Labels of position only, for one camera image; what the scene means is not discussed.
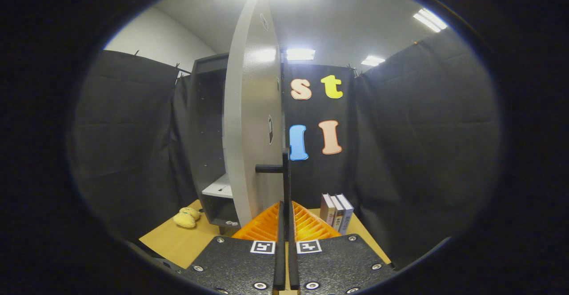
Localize grey blue book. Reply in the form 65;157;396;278
336;193;355;235

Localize black backdrop cloth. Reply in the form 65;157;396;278
71;28;501;269

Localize rectangular ceiling light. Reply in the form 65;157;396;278
285;48;316;61

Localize dark spine book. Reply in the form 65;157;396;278
330;195;345;232

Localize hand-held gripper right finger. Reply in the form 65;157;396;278
288;201;396;293

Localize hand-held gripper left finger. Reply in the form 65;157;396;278
178;202;286;293

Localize yellow plush toy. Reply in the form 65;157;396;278
172;207;201;229

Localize double strip ceiling light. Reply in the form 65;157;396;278
413;8;448;33

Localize black door handle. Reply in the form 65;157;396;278
255;148;292;207

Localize pink cover book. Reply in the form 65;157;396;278
320;193;336;227

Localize beige cabinet door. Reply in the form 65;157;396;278
222;0;285;227

